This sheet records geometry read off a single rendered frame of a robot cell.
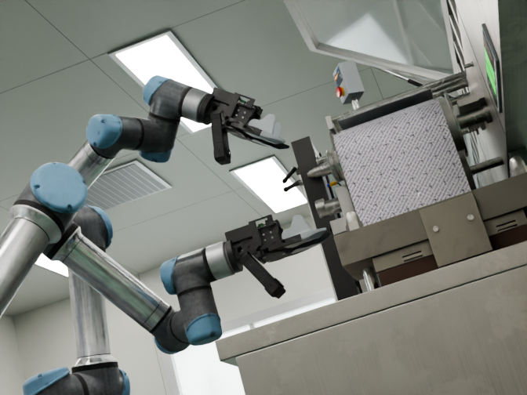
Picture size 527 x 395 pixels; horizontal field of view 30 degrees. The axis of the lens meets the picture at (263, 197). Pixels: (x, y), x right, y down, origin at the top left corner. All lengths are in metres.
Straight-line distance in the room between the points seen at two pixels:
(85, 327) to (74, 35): 2.23
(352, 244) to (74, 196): 0.57
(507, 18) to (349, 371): 0.66
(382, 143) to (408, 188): 0.11
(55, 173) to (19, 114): 3.08
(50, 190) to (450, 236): 0.78
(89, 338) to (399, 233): 0.97
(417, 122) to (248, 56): 3.01
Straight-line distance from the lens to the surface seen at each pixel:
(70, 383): 2.41
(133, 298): 2.12
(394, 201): 2.02
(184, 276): 2.05
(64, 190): 1.98
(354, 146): 2.06
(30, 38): 4.43
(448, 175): 2.02
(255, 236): 2.02
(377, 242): 1.80
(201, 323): 2.02
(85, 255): 2.12
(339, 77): 2.77
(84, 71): 4.78
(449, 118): 2.06
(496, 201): 1.80
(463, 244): 1.76
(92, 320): 2.47
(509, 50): 1.56
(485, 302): 1.70
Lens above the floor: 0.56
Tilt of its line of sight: 18 degrees up
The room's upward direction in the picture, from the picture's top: 16 degrees counter-clockwise
